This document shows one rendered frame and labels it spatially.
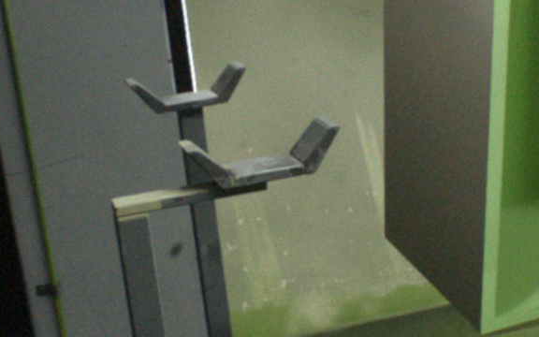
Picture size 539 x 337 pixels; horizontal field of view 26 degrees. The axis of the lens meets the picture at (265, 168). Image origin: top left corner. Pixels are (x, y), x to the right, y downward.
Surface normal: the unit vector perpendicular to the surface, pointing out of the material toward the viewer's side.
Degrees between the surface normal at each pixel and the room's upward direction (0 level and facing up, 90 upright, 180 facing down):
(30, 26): 90
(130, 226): 90
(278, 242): 57
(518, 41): 102
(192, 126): 90
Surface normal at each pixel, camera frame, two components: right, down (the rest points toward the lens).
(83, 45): 0.26, 0.23
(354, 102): 0.15, -0.33
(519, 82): 0.36, 0.40
